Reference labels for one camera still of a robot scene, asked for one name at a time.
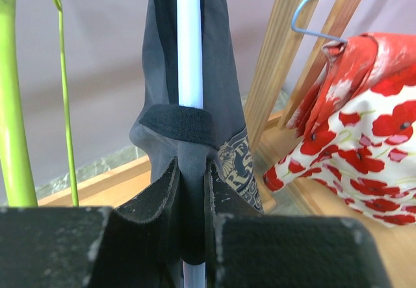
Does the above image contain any light blue plastic hanger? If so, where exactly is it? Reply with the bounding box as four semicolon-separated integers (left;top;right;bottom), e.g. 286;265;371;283
177;0;205;287

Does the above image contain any green hanger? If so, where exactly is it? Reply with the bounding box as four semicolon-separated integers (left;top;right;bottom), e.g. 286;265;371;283
1;0;79;207

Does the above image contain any wooden side clothes rack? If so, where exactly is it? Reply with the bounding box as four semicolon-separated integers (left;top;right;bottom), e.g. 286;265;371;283
276;0;416;288

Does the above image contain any poppy print garment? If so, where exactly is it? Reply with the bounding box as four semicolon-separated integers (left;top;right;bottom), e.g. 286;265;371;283
263;33;415;227

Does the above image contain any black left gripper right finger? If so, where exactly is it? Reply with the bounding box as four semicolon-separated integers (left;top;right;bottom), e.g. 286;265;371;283
204;161;391;287

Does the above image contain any blue wire hanger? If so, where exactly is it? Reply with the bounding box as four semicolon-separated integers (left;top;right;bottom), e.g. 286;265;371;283
291;0;347;44

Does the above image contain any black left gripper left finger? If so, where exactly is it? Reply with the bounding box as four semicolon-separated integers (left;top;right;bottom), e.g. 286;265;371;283
1;159;180;287

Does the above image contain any navy blue tank top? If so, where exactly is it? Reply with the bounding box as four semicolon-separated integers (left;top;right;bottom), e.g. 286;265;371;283
129;0;265;266

